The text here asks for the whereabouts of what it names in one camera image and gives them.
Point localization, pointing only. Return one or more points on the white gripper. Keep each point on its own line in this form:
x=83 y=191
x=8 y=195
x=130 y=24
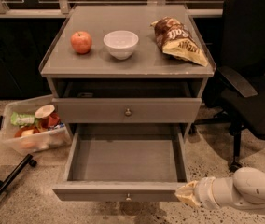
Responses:
x=202 y=190

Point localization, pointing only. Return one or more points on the grey drawer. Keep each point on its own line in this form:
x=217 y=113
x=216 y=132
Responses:
x=127 y=110
x=124 y=163

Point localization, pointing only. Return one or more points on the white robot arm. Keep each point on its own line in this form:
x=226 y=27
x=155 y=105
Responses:
x=244 y=190

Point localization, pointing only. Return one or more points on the grey drawer cabinet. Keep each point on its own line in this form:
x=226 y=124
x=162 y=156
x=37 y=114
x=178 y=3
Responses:
x=147 y=73

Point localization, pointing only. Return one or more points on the grey top drawer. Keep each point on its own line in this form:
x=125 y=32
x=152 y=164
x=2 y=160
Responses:
x=127 y=110

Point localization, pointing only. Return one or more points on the red cup in bin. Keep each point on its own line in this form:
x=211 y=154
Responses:
x=53 y=119

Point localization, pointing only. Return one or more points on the brown yellow chip bag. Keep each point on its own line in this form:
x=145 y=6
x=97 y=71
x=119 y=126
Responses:
x=173 y=38

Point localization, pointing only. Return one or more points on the white bowl in bin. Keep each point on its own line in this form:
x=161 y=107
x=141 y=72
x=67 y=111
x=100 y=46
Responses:
x=44 y=111

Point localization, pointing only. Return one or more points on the clear plastic storage bin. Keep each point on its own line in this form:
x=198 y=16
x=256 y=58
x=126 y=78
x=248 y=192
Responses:
x=37 y=137

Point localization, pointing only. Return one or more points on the black office chair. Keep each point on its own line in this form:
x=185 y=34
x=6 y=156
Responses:
x=238 y=85

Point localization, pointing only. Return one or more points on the green snack bag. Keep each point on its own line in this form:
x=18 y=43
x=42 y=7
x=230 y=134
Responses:
x=22 y=119

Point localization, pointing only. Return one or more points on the red apple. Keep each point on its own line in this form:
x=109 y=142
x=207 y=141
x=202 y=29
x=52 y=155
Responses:
x=81 y=42

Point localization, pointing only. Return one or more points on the black stand leg with caster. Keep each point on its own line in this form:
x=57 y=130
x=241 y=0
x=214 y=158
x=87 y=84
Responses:
x=27 y=160

